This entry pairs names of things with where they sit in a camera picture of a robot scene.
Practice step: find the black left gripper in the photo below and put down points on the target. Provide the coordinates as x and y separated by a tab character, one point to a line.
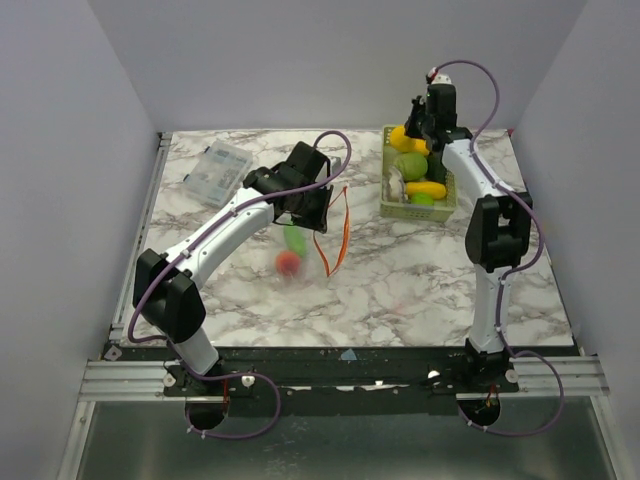
319	222

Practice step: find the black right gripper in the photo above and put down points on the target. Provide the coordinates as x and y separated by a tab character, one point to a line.
417	125

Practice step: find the green cucumber toy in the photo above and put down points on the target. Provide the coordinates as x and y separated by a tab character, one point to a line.
295	240

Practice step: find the clear zip bag orange zipper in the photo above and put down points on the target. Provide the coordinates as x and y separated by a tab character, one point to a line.
326	251

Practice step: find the peach toy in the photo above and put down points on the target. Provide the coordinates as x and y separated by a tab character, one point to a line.
288	263

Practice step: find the grey oyster mushroom toy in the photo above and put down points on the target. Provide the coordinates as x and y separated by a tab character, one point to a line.
393	186

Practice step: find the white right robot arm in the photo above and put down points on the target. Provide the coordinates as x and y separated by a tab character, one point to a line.
498	233

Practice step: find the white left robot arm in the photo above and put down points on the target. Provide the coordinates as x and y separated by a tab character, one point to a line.
167	285

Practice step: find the yellow round fruit toy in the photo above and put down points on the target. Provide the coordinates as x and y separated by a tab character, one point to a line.
404	144

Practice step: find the green cabbage toy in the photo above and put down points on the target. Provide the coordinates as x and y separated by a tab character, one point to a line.
412	166

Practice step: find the yellow banana toy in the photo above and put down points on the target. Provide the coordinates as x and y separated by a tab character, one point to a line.
435	190

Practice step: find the small bright green vegetable toy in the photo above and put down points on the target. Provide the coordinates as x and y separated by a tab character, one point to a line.
422	199

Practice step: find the pale green perforated basket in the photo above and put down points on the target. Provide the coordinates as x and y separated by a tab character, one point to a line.
442	209

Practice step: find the clear plastic organizer box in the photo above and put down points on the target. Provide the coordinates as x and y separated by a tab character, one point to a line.
220	169

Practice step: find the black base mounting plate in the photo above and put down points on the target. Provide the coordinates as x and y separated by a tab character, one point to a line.
342	381

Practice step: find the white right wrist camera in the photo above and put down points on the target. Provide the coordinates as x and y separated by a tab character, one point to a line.
434	77

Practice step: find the aluminium frame rail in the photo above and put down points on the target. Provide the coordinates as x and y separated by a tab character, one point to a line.
130	381

